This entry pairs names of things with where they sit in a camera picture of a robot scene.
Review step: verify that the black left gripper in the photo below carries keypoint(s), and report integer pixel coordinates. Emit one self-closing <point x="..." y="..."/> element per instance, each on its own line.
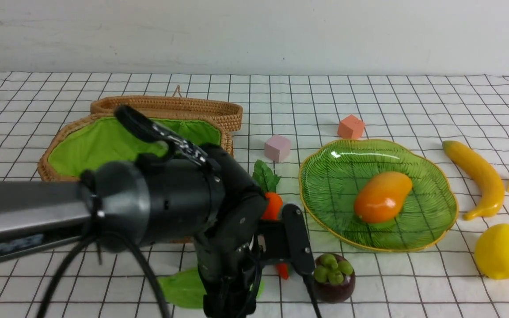
<point x="228" y="267"/>

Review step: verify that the green toy bitter gourd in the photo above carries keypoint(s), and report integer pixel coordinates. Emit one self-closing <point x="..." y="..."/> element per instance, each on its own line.
<point x="184" y="289"/>

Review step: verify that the orange toy carrot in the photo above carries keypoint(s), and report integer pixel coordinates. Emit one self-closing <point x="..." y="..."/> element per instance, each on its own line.
<point x="268" y="180"/>

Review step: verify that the purple toy mangosteen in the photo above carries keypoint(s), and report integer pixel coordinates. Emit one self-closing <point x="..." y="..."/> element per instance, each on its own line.
<point x="333" y="279"/>

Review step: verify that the orange toy mango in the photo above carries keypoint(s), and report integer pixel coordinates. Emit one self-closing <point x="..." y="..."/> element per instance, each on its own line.
<point x="382" y="198"/>

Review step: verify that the yellow toy banana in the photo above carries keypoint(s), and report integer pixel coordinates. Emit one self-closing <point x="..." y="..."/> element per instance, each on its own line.
<point x="486" y="178"/>

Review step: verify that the yellow toy lemon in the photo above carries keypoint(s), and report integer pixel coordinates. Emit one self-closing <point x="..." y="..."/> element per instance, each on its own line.
<point x="491" y="253"/>

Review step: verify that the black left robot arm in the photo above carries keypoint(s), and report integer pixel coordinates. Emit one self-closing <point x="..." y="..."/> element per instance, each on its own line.
<point x="38" y="216"/>

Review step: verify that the pink foam cube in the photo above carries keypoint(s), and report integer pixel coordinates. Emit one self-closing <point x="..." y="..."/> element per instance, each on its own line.
<point x="277" y="148"/>

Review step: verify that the green glass leaf plate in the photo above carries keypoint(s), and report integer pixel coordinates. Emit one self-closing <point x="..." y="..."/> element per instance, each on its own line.
<point x="331" y="178"/>

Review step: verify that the woven wicker basket lid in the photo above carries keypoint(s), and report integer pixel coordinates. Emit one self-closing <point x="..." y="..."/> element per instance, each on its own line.
<point x="228" y="115"/>

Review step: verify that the orange foam cube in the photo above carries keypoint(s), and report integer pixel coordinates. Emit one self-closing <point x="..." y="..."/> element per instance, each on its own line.
<point x="351" y="127"/>

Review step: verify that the woven wicker basket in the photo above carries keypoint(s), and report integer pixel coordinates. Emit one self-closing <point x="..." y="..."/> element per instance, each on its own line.
<point x="86" y="141"/>

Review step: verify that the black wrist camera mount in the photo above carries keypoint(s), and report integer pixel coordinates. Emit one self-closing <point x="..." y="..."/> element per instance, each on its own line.
<point x="286" y="241"/>

